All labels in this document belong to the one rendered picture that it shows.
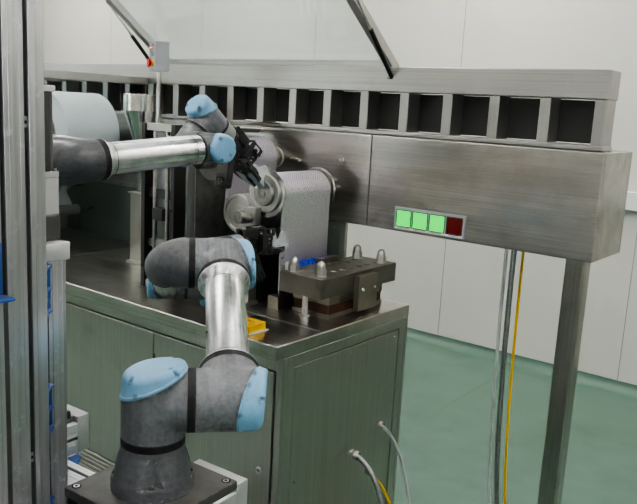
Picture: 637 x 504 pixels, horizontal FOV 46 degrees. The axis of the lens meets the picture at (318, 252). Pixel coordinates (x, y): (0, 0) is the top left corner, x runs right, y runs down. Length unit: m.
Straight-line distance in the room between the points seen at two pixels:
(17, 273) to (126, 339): 1.19
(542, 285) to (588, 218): 2.63
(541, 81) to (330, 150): 0.75
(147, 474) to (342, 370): 0.98
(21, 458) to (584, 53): 3.88
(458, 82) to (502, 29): 2.56
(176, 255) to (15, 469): 0.56
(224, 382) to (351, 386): 0.99
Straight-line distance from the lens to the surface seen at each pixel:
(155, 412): 1.37
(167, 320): 2.27
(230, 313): 1.54
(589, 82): 2.18
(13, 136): 1.30
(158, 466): 1.41
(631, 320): 4.65
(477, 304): 4.98
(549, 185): 2.20
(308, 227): 2.41
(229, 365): 1.40
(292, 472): 2.20
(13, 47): 1.30
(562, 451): 2.54
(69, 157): 1.77
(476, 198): 2.29
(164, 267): 1.71
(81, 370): 2.73
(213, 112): 2.09
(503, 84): 2.27
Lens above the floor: 1.52
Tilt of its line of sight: 11 degrees down
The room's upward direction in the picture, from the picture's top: 3 degrees clockwise
